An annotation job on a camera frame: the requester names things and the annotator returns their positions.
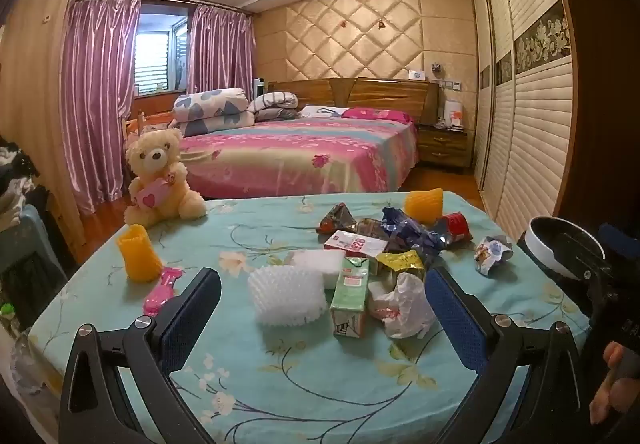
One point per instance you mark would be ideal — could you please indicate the crumpled white paper wrapper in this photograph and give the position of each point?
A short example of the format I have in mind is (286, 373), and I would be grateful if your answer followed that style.
(492, 254)

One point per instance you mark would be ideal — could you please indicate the red and white carton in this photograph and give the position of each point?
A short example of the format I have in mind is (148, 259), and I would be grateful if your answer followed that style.
(355, 244)

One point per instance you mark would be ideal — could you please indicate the cream teddy bear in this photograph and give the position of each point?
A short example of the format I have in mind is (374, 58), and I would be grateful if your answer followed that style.
(155, 159)

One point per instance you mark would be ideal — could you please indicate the yellow foam fruit net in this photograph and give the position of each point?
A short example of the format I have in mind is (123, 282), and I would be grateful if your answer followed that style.
(424, 205)
(137, 254)

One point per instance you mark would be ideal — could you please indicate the small wooden chair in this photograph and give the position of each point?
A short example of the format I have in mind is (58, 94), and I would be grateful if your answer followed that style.
(135, 127)

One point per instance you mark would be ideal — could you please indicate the white box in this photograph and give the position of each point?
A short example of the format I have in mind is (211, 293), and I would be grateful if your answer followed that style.
(452, 114)

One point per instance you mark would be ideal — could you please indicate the pink floral pillow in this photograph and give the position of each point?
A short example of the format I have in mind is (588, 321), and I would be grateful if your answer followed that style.
(377, 114)

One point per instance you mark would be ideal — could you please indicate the pink curtain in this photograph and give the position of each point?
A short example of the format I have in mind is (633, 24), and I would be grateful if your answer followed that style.
(220, 49)
(95, 99)

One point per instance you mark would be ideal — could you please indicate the grey plastic chair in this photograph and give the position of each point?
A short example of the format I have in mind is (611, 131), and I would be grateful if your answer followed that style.
(30, 264)

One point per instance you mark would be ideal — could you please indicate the pink plastic toy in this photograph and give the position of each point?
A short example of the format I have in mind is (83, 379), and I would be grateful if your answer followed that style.
(160, 294)

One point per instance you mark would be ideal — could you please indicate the person's right hand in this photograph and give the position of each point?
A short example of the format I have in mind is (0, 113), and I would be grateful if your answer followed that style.
(612, 399)

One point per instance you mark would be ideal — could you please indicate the sliding door wardrobe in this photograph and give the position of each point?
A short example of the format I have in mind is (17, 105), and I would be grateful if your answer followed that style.
(530, 124)

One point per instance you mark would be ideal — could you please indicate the brown snack wrapper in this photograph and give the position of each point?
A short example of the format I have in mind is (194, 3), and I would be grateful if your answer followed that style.
(372, 228)

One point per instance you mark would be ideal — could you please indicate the white pillow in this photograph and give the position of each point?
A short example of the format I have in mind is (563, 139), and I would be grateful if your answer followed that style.
(322, 112)

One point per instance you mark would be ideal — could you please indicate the striped folded quilt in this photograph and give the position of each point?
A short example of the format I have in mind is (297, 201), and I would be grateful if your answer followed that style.
(272, 105)

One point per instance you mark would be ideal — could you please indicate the wooden headboard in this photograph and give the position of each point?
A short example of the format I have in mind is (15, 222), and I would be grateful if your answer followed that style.
(385, 94)

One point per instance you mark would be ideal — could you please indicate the white foam block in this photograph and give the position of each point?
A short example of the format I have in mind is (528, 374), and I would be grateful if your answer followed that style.
(312, 264)

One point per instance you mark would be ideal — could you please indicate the green drink carton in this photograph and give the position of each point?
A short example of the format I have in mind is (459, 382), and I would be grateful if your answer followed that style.
(350, 299)

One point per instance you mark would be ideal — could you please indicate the white foam fruit net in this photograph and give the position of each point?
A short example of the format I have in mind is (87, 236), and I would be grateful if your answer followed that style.
(285, 294)

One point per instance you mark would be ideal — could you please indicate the pile of clothes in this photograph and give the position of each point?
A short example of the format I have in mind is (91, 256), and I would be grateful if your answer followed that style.
(17, 184)

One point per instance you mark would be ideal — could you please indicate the wooden nightstand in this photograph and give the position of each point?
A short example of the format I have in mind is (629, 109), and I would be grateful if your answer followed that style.
(442, 147)

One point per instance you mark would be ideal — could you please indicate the yellow green juice pouch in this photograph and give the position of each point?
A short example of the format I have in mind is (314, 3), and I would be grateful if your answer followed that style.
(397, 261)

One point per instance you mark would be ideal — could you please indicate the blue snack wrapper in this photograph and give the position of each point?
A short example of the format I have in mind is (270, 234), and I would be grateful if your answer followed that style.
(405, 231)

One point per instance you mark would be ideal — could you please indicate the red cup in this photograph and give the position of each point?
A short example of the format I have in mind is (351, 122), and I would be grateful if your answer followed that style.
(456, 226)

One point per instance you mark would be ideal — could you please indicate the heart print folded quilt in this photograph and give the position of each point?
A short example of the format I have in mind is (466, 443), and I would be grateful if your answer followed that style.
(210, 109)

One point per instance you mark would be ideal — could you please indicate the white plastic bag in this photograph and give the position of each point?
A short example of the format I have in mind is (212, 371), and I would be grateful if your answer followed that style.
(405, 304)

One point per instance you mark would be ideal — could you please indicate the light wooden cabinet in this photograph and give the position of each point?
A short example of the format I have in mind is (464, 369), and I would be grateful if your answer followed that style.
(35, 89)

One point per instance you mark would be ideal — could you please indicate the window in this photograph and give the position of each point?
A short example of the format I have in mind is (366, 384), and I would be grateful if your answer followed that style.
(152, 59)

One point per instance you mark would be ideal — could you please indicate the colourful foil wrapper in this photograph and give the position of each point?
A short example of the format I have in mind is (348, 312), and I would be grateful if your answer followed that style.
(337, 219)

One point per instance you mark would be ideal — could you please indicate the teal floral tablecloth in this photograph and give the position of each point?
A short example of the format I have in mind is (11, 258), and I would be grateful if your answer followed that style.
(280, 374)

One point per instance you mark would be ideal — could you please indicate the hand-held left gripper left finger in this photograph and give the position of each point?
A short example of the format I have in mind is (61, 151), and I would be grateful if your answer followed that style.
(190, 324)

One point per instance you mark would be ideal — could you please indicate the bed with pink floral sheet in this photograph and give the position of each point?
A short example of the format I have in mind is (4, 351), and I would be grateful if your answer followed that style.
(290, 149)

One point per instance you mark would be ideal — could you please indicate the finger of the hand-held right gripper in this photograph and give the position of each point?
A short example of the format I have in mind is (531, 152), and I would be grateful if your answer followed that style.
(590, 269)
(611, 239)

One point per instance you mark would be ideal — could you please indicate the white wall switch panel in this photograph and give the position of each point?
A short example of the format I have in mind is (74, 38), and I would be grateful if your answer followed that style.
(451, 84)

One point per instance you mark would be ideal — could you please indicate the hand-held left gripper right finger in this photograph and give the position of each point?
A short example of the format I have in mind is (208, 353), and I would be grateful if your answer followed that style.
(457, 319)

